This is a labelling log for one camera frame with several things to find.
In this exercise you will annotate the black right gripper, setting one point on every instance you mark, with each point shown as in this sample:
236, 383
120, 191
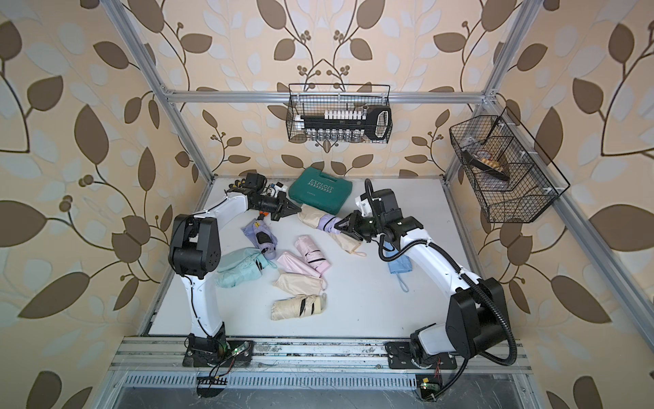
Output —
353, 216

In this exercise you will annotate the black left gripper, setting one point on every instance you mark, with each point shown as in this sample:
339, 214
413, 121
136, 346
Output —
280, 210

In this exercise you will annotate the lilac umbrella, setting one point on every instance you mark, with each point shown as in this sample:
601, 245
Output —
261, 236
328, 224

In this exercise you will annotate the pink sleeved umbrella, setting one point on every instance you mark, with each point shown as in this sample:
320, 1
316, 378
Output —
311, 254

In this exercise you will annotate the mint green umbrella sleeve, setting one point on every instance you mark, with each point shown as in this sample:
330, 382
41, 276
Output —
233, 259

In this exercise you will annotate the cream umbrella sleeve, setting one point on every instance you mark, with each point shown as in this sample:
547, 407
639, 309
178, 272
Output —
300, 284

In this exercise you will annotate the cream bare umbrella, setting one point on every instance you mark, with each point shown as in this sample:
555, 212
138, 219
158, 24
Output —
298, 307

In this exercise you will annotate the beige sleeved umbrella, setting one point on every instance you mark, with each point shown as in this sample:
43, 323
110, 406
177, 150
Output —
311, 216
347, 243

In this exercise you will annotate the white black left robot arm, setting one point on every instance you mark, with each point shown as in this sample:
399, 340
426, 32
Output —
195, 245

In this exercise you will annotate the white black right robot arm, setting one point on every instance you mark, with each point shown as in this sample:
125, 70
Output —
477, 319

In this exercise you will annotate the green plastic tool case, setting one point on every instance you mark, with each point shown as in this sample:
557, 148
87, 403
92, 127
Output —
320, 190

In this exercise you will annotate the black socket bit holder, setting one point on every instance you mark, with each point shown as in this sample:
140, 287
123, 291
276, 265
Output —
366, 123

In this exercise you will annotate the dark tool in side basket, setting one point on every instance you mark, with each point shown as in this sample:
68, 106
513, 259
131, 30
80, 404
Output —
489, 167

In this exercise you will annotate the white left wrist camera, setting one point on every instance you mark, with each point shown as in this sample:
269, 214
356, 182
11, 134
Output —
277, 188

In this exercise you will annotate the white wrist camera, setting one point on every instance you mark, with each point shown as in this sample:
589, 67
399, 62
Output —
363, 204
277, 188

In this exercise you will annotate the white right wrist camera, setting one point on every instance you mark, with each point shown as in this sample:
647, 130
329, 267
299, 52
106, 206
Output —
363, 204

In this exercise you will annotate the black rear wire basket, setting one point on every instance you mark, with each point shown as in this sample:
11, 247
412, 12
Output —
309, 96

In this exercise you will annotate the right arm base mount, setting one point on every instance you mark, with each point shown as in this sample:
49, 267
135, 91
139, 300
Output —
409, 354

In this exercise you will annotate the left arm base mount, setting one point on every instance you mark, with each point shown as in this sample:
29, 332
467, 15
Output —
204, 351

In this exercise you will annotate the black side wire basket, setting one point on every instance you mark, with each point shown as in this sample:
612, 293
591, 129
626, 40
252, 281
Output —
535, 183

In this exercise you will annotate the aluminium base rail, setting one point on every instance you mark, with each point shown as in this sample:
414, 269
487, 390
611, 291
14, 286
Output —
272, 354

